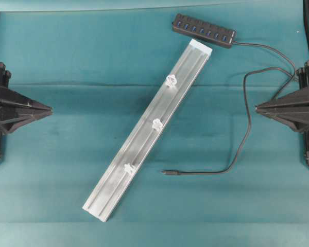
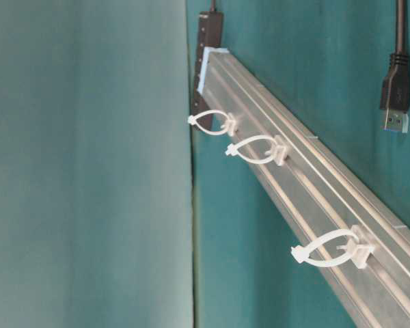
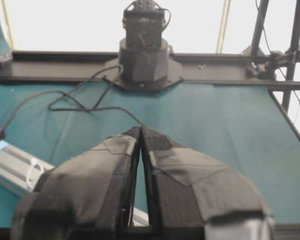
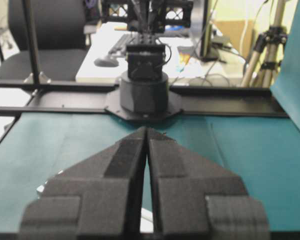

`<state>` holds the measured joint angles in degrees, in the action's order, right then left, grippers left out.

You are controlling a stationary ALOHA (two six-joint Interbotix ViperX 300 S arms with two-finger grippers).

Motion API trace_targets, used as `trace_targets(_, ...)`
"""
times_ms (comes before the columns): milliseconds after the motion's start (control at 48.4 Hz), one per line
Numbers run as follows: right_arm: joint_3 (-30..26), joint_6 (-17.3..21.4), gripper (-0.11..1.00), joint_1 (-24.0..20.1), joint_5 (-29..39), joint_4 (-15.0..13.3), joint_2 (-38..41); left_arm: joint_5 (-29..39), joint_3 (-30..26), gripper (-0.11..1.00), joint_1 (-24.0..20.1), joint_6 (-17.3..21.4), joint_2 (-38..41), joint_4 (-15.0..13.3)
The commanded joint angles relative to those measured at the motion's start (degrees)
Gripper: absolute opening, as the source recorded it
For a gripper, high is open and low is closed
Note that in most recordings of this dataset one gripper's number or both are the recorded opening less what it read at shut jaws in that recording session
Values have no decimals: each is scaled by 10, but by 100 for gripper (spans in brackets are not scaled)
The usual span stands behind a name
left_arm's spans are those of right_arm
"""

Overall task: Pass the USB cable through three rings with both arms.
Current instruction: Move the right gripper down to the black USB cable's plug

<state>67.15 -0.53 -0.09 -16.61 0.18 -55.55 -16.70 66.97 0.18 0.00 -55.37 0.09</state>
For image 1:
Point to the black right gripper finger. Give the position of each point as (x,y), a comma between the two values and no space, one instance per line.
(296,99)
(297,118)

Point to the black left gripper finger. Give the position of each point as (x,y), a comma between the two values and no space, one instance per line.
(10,101)
(12,119)

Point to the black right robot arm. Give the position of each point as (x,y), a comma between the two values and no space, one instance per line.
(292,109)

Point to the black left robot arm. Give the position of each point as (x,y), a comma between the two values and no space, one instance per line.
(17,110)

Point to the black USB hub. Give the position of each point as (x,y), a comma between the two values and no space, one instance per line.
(202,30)

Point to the aluminium profile rail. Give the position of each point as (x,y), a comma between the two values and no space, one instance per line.
(129,159)

